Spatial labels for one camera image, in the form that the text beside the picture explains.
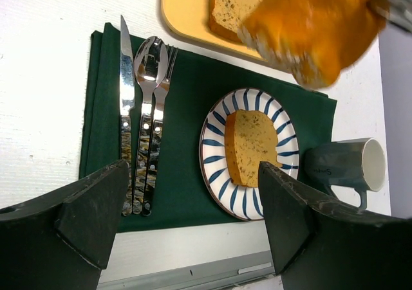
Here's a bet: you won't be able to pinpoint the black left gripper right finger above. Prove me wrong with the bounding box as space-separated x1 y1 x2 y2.
258 162 411 289

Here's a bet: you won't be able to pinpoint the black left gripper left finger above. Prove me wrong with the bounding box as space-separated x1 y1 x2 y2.
1 160 129 289

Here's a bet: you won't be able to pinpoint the seeded bread slice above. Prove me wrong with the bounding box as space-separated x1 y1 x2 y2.
224 110 281 188

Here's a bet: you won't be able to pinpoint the orange bread loaf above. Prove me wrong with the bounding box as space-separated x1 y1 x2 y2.
238 0 386 90

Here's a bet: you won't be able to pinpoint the metal serving tongs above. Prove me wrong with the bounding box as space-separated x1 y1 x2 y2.
366 0 412 33

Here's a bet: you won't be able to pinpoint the bread slice on tray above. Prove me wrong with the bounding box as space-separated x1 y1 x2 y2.
208 0 260 43

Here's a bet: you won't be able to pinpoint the white blue striped plate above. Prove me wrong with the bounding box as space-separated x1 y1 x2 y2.
199 87 299 221

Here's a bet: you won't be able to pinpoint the grey ceramic mug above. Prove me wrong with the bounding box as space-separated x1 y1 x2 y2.
304 138 386 210

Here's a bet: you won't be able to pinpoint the dark green cloth placemat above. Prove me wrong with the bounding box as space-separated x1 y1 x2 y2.
79 23 337 232

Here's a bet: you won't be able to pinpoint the steel fork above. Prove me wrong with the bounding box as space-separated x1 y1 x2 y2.
141 44 178 217

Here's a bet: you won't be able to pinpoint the steel table knife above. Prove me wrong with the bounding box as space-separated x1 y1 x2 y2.
119 15 135 216

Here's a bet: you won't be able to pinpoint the steel spoon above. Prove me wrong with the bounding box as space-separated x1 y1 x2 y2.
133 36 168 215

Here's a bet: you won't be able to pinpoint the yellow plastic tray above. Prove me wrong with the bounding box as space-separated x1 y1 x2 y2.
160 0 268 66

